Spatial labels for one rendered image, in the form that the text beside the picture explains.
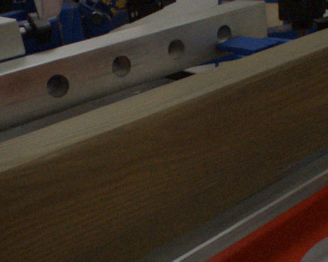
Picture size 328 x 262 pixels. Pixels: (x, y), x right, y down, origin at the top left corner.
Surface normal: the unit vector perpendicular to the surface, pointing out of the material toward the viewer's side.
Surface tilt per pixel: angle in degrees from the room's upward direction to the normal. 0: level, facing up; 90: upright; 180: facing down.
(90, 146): 63
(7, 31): 90
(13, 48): 90
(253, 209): 0
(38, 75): 90
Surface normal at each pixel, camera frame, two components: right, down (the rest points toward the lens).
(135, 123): 0.44, -0.18
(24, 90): 0.56, 0.25
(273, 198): -0.15, -0.91
